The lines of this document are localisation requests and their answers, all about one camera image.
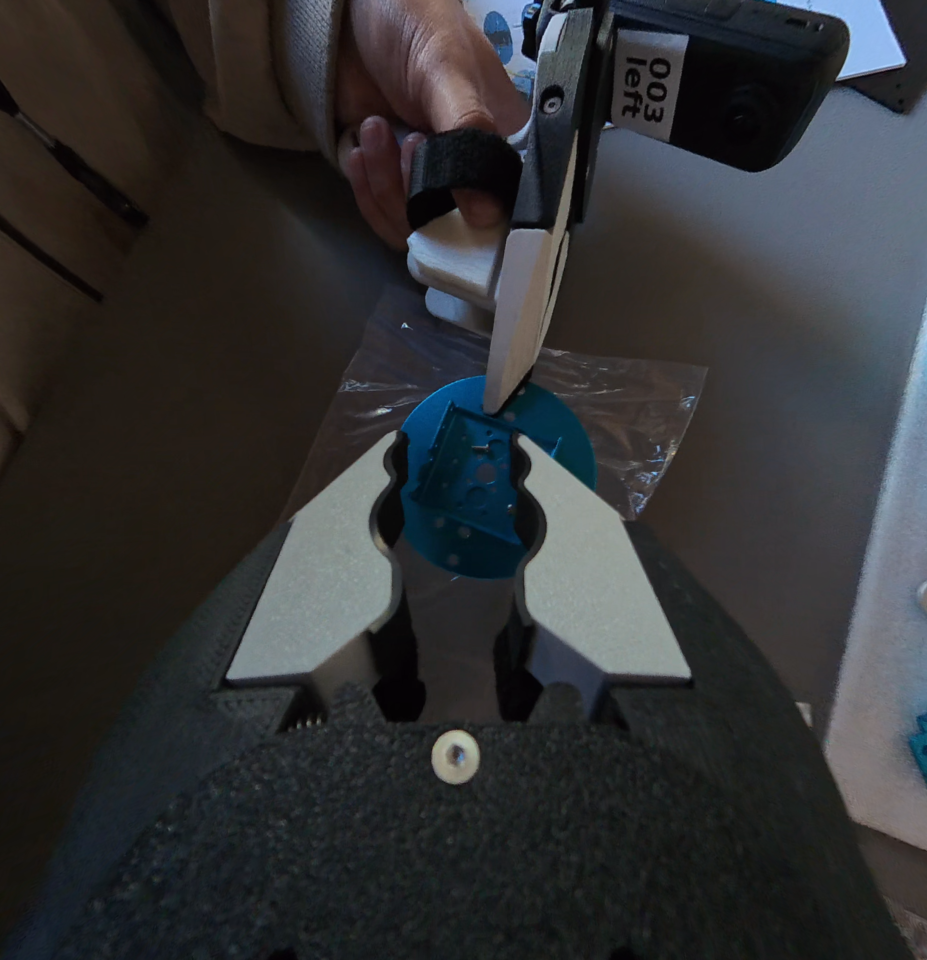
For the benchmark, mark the white foam sheet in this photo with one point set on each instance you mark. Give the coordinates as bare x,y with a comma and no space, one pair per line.
883,525

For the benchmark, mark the clear plastic bag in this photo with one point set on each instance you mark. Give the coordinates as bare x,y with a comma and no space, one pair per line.
621,420

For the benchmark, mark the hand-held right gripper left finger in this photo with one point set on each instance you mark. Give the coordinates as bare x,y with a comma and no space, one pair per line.
321,592

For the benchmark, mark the person's left hand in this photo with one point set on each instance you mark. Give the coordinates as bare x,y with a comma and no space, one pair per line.
418,52

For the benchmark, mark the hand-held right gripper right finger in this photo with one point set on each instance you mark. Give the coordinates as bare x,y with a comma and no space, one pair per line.
598,592

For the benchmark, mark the blue perforated mounting bracket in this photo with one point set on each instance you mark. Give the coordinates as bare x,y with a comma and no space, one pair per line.
471,480

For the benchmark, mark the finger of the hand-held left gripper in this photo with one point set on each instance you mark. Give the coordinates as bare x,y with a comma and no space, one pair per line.
520,315
558,277

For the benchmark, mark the blue round metal plate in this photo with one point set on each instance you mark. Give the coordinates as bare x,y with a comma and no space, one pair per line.
433,540

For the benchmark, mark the white instruction sheet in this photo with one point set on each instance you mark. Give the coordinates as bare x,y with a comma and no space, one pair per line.
876,37

